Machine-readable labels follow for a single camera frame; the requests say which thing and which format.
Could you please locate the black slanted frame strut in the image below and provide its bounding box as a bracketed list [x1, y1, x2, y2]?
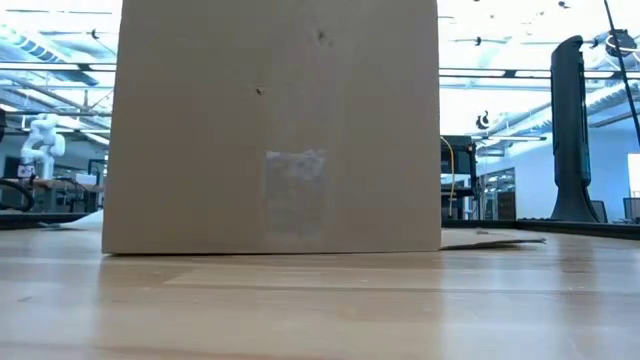
[601, 0, 640, 147]

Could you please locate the brown cardboard shipping box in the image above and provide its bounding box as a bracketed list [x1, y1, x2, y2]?
[101, 0, 547, 256]

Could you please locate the yellow hanging cable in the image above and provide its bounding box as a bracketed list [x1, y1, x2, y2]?
[439, 135, 457, 219]

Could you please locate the black cable loop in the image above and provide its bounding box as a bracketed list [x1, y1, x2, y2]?
[0, 178, 38, 214]

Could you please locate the blue and white bubble mailer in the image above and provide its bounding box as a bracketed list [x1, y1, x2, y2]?
[39, 209, 105, 232]

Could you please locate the wheeled grey workbench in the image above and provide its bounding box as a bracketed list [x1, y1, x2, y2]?
[0, 176, 106, 214]

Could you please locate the black monitor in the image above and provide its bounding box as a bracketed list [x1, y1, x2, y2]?
[439, 134, 477, 176]

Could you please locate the black desk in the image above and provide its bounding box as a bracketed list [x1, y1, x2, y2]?
[439, 185, 477, 222]

